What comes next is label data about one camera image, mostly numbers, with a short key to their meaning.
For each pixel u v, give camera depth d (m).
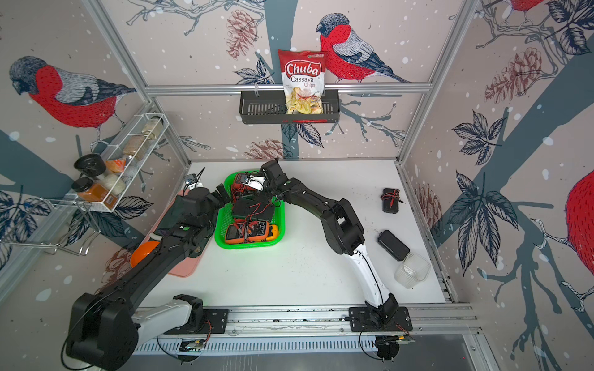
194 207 0.60
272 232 0.89
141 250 0.85
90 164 0.62
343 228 0.58
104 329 0.39
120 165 0.69
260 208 0.91
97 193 0.62
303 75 0.82
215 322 0.73
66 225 0.60
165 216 1.00
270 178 0.79
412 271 0.83
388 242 0.88
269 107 1.07
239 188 0.95
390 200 1.01
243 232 0.85
